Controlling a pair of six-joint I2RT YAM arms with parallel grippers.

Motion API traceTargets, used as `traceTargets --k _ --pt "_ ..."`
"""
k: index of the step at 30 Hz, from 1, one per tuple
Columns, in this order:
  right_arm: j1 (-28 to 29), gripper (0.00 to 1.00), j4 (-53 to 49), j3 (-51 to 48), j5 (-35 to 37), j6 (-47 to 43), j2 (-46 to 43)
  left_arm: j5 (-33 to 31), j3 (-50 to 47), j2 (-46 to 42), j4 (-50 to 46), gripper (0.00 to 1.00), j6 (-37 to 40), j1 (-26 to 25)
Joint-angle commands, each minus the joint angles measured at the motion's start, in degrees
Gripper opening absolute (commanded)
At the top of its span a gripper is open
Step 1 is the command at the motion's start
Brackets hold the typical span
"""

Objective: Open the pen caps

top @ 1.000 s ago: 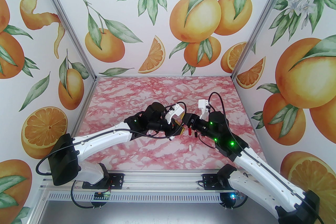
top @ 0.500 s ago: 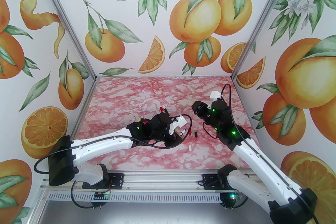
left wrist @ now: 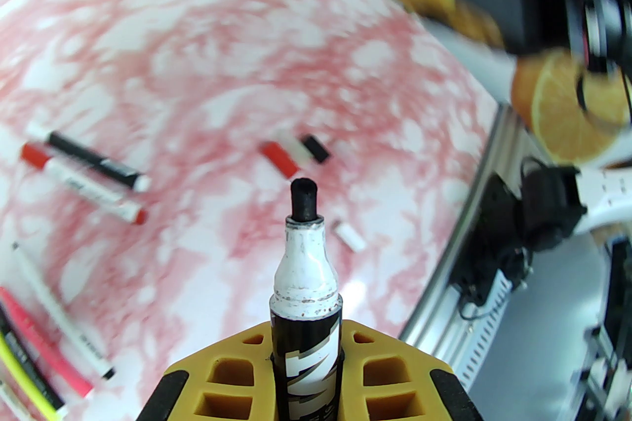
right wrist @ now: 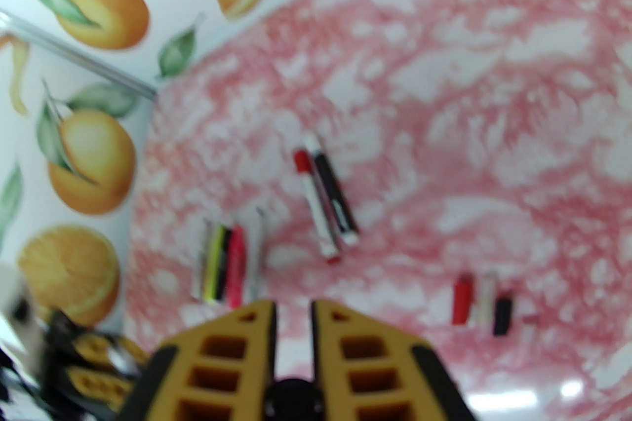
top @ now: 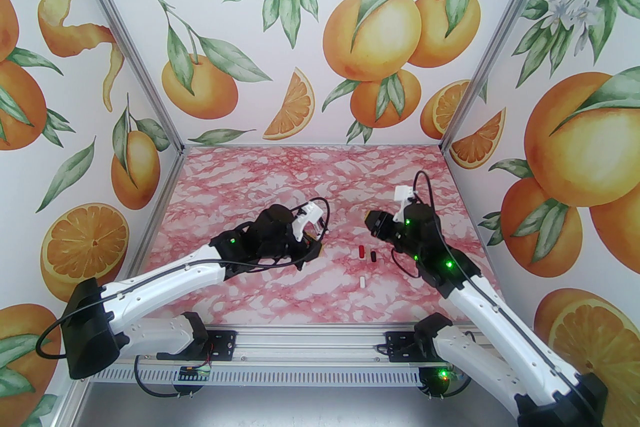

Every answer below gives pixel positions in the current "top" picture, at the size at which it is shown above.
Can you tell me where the black right base cable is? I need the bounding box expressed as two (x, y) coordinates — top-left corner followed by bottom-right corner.
(420, 365), (473, 400)

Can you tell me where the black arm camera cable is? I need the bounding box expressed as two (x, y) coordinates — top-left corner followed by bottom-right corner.
(36, 196), (330, 360)
(412, 171), (608, 427)

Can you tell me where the small blue circuit board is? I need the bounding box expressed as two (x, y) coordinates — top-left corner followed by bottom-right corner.
(176, 365), (212, 381)

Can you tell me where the black base cable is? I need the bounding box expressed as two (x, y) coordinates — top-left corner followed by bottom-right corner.
(420, 365), (473, 400)
(134, 355), (213, 399)

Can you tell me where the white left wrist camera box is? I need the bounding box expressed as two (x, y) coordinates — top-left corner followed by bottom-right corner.
(291, 201), (327, 243)

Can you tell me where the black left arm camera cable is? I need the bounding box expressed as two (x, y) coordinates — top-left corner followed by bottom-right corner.
(36, 196), (330, 360)

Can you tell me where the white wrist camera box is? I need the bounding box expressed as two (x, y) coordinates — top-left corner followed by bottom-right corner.
(393, 186), (417, 224)
(291, 201), (327, 243)

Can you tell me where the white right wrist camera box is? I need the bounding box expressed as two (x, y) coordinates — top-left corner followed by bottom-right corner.
(393, 186), (417, 224)

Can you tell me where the aluminium frame post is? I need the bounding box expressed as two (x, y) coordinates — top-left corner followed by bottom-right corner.
(62, 0), (186, 160)
(439, 0), (577, 155)

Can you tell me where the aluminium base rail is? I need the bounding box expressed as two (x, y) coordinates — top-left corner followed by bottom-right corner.
(100, 322), (506, 388)

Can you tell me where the perforated metal cable tray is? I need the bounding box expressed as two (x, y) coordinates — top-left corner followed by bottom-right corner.
(92, 365), (431, 386)

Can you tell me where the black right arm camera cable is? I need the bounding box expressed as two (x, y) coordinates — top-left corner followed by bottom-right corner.
(412, 171), (608, 427)

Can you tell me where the black left base cable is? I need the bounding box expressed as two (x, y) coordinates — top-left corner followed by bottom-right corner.
(134, 355), (213, 399)

